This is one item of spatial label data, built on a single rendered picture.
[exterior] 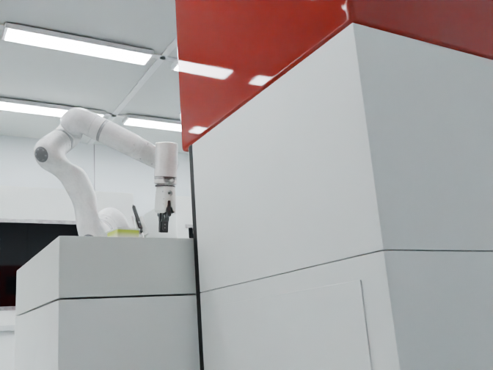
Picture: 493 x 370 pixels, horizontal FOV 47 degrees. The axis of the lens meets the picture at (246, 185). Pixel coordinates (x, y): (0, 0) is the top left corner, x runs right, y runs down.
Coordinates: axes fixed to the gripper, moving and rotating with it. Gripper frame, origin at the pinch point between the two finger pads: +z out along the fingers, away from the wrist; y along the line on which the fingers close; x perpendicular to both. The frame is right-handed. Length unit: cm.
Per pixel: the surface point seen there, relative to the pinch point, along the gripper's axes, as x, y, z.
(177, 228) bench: -126, 284, 2
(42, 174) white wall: -25, 387, -47
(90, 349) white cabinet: 43, -66, 28
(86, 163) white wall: -68, 390, -62
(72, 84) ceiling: -21, 263, -111
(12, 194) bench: 15, 289, -22
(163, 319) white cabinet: 25, -64, 23
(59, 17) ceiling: 9, 170, -131
